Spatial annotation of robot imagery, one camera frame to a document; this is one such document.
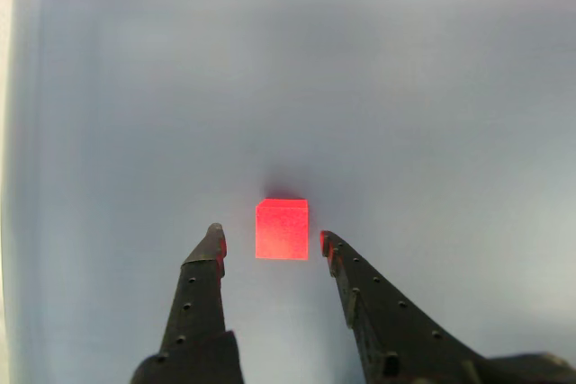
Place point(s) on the red cube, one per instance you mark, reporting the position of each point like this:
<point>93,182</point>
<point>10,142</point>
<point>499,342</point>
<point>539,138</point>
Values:
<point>281,231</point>

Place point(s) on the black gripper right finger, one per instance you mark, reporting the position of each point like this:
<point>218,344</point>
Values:
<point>387,325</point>

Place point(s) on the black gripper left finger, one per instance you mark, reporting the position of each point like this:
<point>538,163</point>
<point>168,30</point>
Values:
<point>198,312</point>

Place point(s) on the blue-grey table mat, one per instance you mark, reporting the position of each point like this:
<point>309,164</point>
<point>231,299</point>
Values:
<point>382,87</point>

